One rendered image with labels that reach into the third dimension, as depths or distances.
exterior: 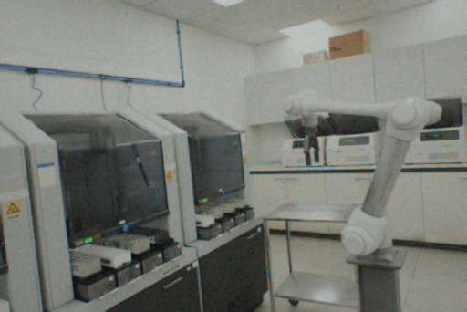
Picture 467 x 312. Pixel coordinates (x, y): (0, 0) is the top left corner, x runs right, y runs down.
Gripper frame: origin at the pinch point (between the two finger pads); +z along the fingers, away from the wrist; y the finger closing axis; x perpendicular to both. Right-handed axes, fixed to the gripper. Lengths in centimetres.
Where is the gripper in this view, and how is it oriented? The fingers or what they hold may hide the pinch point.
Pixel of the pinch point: (313, 161)
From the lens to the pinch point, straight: 202.7
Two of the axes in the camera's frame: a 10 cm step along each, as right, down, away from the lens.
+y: 5.4, -0.9, 8.4
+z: 0.9, 9.9, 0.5
